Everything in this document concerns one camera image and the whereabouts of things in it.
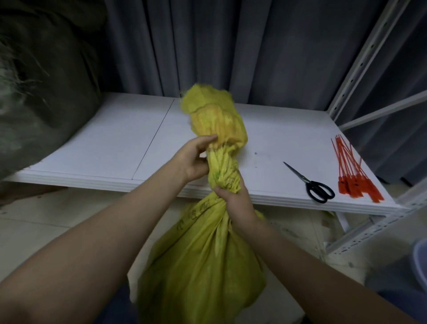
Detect person's right hand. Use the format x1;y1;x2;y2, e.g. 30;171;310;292
213;171;264;234

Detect person's left hand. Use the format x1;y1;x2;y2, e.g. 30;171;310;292
169;134;219;183

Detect yellow woven sack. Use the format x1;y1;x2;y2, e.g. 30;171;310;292
135;83;267;324

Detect person's left forearm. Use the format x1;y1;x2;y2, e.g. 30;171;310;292
0;160;188;324

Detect person's right forearm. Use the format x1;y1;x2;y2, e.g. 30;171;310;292
230;220;419;324

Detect grey curtain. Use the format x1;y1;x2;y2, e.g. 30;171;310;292
100;0;427;186

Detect bundle of red zip ties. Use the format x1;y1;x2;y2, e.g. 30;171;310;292
331;134;385;203

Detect white metal shelf rack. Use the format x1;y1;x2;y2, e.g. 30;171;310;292
3;0;427;256

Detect large grey-green woven sack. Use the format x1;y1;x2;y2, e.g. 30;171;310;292
0;0;108;181

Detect blue plastic bucket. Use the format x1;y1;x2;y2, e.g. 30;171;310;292
412;238;427;294

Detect black handled scissors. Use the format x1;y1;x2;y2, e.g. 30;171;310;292
283;162;336;204

